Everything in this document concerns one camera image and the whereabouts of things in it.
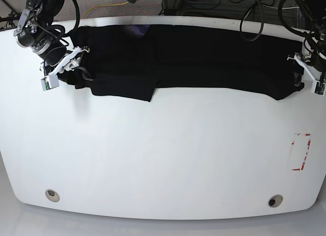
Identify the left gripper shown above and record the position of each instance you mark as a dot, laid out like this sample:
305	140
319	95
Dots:
314	67

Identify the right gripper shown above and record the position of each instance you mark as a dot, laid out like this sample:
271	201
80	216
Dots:
53	56

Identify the black T-shirt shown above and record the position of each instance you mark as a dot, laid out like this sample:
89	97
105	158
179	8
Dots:
133	61

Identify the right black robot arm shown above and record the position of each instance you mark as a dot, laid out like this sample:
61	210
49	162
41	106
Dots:
36	30

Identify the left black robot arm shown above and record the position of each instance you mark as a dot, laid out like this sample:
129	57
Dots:
314	13

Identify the red tape rectangle marking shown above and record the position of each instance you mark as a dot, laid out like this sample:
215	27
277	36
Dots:
299	151

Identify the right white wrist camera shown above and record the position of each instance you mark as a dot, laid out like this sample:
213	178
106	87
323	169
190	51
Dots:
69	62

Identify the left table cable grommet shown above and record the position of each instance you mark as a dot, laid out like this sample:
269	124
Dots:
52	195

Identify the table cable grommet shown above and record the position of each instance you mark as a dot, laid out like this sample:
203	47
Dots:
275	201
52	195

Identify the right table cable grommet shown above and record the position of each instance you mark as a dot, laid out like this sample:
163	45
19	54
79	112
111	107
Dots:
275	201

